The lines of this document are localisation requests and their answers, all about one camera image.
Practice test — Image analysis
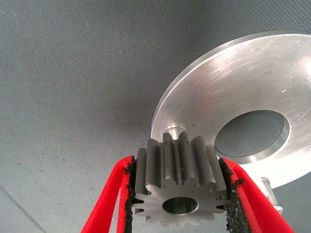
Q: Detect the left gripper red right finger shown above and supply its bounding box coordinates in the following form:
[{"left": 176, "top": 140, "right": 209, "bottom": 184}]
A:
[{"left": 218, "top": 157, "right": 296, "bottom": 233}]

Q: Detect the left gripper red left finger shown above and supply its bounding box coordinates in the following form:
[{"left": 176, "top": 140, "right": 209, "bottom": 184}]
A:
[{"left": 80, "top": 155, "right": 137, "bottom": 233}]

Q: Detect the steel planetary gear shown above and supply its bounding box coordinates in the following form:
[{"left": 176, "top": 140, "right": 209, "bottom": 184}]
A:
[{"left": 132, "top": 132, "right": 231, "bottom": 229}]

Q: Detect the round metal carrier plate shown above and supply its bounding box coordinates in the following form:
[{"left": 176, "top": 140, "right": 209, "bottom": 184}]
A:
[{"left": 150, "top": 31, "right": 311, "bottom": 214}]

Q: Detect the dark grey table cloth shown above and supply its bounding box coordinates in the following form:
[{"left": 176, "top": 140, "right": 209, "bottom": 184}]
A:
[{"left": 0, "top": 0, "right": 311, "bottom": 233}]

